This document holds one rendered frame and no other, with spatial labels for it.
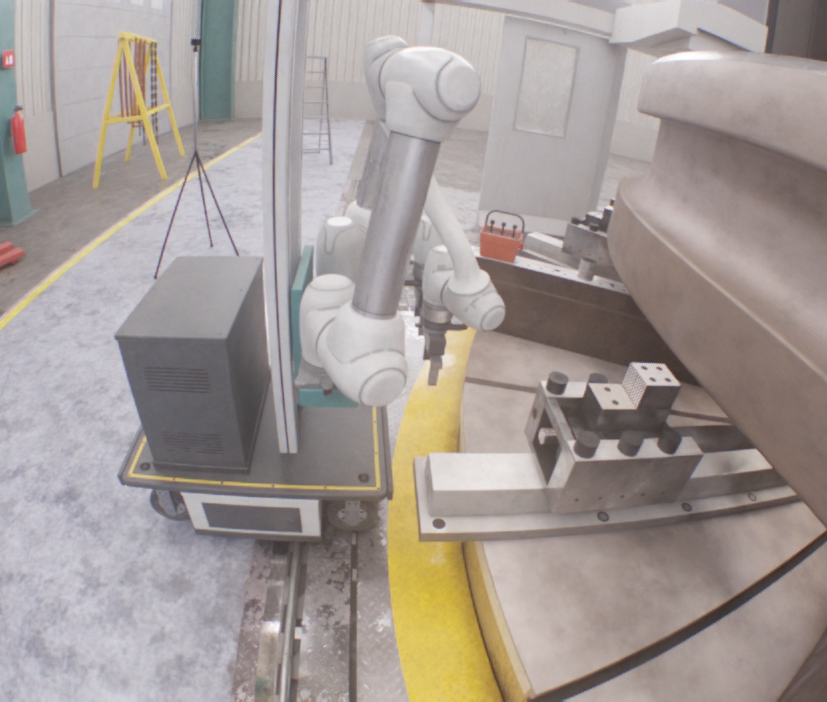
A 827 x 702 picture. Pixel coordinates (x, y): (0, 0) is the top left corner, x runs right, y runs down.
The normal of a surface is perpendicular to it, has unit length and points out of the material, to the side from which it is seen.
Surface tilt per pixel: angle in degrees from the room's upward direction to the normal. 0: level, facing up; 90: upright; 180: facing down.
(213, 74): 90
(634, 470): 90
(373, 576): 0
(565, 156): 90
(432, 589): 0
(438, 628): 0
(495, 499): 72
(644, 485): 90
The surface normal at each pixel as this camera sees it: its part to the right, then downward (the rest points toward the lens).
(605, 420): 0.06, 0.55
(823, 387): -0.97, 0.05
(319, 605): 0.10, -0.84
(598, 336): -0.32, 0.49
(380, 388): 0.47, 0.60
